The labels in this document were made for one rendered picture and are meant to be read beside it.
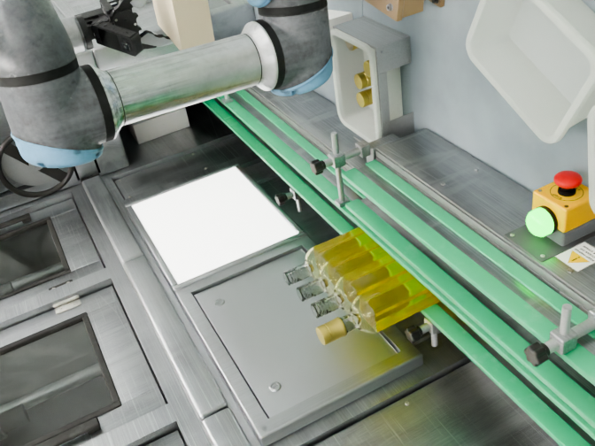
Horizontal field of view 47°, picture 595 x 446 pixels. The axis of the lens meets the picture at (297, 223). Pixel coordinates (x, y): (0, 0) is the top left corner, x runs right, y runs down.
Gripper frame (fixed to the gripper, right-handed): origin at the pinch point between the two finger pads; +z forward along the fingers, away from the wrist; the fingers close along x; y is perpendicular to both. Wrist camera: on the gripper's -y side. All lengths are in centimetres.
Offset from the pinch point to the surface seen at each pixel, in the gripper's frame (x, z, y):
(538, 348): 7, 11, -102
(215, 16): 25, 22, 41
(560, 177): 1, 31, -83
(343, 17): 4.9, 33.3, -15.3
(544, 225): 6, 26, -86
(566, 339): 7, 15, -103
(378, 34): 1.3, 32.0, -31.4
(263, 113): 36.8, 19.3, 4.5
